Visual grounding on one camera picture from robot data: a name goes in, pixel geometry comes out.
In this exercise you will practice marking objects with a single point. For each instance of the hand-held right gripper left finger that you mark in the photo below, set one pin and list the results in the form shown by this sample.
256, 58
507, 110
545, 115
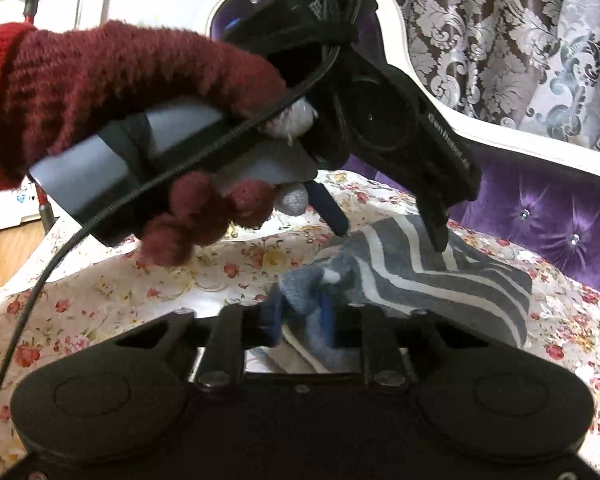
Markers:
270, 322

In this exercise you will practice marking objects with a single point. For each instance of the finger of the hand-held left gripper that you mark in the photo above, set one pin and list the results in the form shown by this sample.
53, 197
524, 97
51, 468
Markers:
325, 205
437, 227

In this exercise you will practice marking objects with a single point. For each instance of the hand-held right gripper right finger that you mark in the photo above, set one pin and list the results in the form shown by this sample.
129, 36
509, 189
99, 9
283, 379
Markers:
326, 322

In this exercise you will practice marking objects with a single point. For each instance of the grey white striped sweater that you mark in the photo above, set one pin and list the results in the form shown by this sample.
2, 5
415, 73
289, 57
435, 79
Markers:
430, 280

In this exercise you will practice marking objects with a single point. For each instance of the person's left hand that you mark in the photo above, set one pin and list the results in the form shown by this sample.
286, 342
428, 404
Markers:
130, 70

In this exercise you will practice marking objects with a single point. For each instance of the purple tufted white-framed headboard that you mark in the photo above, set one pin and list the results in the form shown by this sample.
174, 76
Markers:
530, 195

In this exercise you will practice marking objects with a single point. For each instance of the brown silver damask curtain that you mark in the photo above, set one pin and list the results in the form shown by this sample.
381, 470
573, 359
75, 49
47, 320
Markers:
480, 35

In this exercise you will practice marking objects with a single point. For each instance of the floral bed sheet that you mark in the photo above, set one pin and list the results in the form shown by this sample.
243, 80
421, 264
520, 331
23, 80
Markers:
130, 290

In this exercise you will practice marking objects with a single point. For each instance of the white box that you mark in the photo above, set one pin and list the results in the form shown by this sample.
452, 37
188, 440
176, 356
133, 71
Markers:
5, 205

